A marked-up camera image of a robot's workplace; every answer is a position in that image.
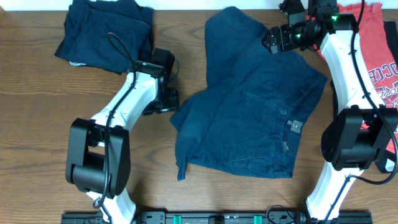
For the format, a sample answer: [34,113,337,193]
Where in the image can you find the folded black garment with print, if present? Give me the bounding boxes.
[54,47,88,67]

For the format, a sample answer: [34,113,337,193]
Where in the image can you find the black garment under red shirt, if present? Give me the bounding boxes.
[330,21,398,174]

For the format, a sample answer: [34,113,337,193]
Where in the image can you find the folded navy garment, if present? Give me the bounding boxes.
[58,0,154,74]

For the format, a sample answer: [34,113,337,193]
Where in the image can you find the red printed t-shirt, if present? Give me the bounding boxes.
[306,2,398,154]

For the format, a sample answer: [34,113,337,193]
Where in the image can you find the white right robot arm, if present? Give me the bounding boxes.
[262,1,397,223]

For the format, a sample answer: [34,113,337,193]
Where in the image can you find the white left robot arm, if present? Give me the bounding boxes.
[62,59,179,223]

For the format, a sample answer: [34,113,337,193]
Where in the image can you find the blue denim shorts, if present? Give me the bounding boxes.
[170,6,328,180]

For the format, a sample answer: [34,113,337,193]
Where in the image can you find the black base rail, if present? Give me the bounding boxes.
[61,203,373,224]

